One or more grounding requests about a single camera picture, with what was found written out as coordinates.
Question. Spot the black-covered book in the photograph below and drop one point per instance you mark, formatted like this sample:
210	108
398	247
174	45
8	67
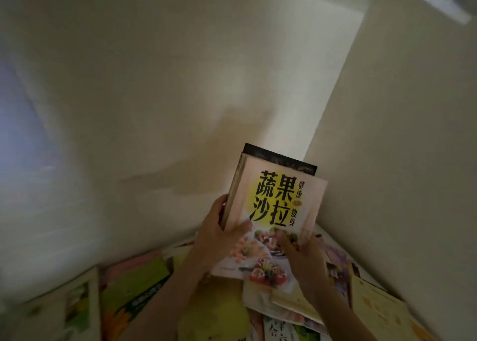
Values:
283	161

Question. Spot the green sunflower book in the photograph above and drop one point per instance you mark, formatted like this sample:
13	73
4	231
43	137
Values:
130	296

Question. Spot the yellow-green book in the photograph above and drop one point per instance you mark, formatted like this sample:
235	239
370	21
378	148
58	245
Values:
212	314

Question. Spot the purple flower magazine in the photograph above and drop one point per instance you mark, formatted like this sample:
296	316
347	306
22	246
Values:
337	253

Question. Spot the person's right thumb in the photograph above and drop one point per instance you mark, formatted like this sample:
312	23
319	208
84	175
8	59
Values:
286	243

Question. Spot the cream yellow book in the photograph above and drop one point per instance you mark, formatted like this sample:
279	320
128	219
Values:
376	307

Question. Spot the person's left hand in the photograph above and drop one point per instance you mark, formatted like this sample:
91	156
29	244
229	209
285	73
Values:
210	244

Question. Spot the cream food-picture book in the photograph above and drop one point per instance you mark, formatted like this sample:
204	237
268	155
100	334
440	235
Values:
261	300

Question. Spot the person's left forearm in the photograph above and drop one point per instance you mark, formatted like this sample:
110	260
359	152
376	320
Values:
167	307

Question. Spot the person's right forearm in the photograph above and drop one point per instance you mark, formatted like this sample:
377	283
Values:
341	322

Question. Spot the white book with green picture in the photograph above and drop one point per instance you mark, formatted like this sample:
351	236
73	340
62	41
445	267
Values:
44	314

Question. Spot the pink book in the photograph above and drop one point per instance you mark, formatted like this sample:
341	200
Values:
126	264

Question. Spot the yellow-white salad cookbook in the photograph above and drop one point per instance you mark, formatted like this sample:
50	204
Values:
277	199

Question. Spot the person's left thumb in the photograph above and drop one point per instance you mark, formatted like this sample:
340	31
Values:
239	231

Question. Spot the white book with black characters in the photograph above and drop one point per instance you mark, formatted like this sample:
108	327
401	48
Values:
279	332

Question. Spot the person's right hand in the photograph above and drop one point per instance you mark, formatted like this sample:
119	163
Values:
307	268

